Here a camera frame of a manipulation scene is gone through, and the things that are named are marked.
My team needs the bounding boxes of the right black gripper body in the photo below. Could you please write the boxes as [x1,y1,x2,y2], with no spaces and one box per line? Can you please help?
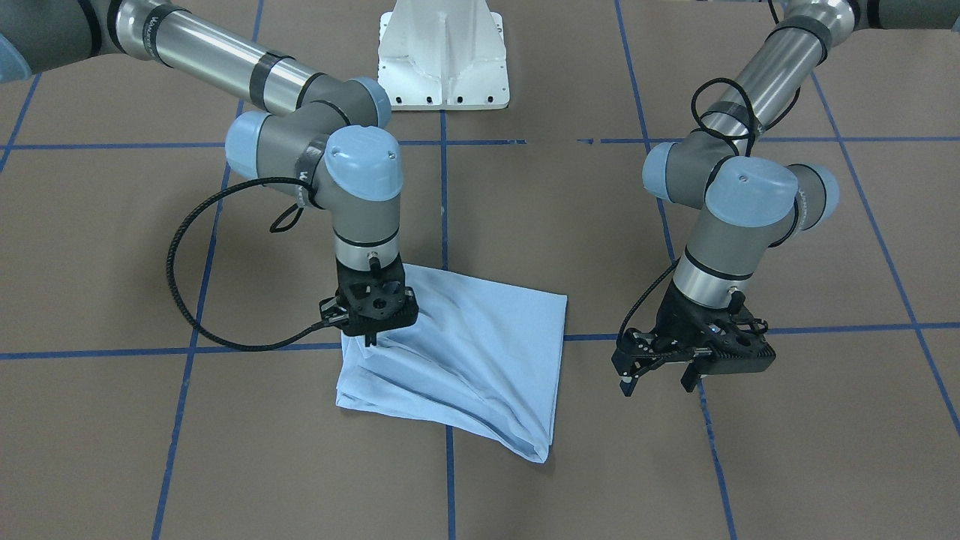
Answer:
[321,259,419,338]

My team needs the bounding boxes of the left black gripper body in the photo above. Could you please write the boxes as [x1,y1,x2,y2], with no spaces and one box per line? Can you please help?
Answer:
[652,286,777,375]

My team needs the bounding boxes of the light blue t-shirt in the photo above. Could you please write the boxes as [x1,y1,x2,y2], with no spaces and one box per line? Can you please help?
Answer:
[335,264,567,464]

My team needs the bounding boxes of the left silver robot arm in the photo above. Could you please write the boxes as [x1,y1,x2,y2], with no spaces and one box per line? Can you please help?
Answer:
[611,1,958,396]

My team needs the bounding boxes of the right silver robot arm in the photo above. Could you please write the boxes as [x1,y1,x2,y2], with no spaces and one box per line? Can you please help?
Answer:
[1,1,419,352]

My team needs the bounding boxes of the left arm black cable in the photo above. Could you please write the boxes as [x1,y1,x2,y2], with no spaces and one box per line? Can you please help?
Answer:
[619,77,803,346]

